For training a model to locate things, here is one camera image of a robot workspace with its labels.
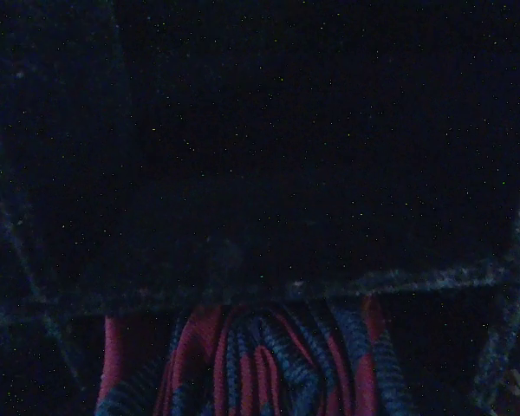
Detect red navy striped tie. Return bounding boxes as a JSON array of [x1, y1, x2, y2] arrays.
[[95, 296, 417, 415]]

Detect black divided storage box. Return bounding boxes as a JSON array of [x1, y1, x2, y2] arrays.
[[0, 1, 520, 415]]

